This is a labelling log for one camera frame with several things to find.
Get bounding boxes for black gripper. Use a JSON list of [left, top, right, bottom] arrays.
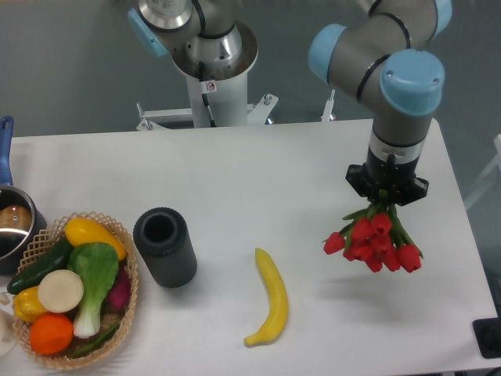
[[345, 149, 429, 206]]

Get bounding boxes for purple red vegetable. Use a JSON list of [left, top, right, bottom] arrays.
[[106, 268, 131, 309]]

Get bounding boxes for red tulip bouquet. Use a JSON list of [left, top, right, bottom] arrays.
[[323, 190, 423, 273]]

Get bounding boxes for green bean pod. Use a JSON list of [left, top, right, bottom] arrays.
[[68, 322, 120, 359]]

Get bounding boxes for dark green cucumber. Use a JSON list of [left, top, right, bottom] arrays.
[[7, 236, 74, 295]]

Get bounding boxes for dark grey ribbed vase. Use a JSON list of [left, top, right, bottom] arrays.
[[133, 207, 197, 288]]

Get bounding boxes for yellow squash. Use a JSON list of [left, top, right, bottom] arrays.
[[64, 217, 128, 261]]

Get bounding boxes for woven wicker basket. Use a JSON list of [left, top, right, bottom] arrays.
[[13, 211, 139, 371]]

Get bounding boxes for yellow bell pepper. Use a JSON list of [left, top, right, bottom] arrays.
[[13, 286, 48, 323]]

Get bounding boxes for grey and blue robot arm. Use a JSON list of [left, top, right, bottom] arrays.
[[128, 1, 452, 206]]

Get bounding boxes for dark pot with blue handle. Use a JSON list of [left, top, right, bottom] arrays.
[[1, 116, 47, 276]]

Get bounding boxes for green bok choy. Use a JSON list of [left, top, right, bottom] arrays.
[[68, 242, 118, 338]]

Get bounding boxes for cream round radish slice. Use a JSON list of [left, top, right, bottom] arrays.
[[38, 269, 84, 313]]

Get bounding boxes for black device at table edge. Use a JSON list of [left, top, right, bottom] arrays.
[[472, 317, 500, 359]]

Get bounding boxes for orange fruit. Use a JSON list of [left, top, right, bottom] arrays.
[[29, 313, 74, 356]]

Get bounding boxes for yellow banana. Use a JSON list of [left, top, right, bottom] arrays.
[[243, 248, 290, 348]]

